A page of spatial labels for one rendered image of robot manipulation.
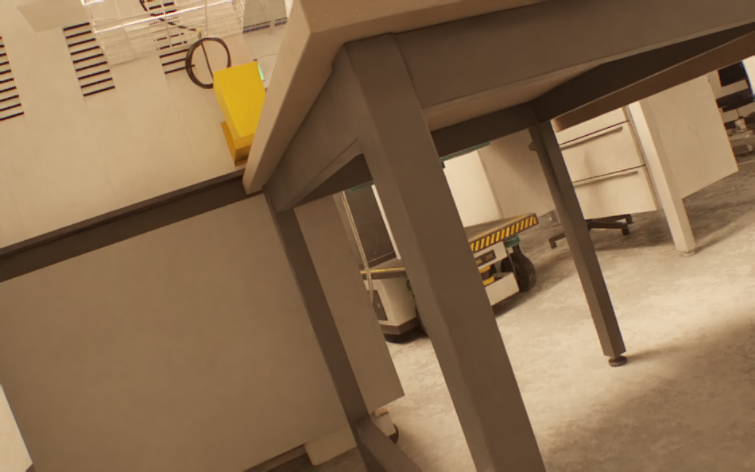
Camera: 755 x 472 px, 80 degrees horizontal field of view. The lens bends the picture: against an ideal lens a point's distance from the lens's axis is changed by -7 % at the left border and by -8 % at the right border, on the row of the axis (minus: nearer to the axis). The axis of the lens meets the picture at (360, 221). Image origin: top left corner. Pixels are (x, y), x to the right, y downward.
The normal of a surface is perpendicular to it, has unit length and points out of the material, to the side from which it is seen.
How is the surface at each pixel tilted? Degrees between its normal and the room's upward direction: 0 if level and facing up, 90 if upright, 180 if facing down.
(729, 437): 0
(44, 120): 90
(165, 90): 90
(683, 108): 90
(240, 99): 93
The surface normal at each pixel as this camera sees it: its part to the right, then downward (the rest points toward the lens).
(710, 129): 0.28, -0.08
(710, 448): -0.34, -0.94
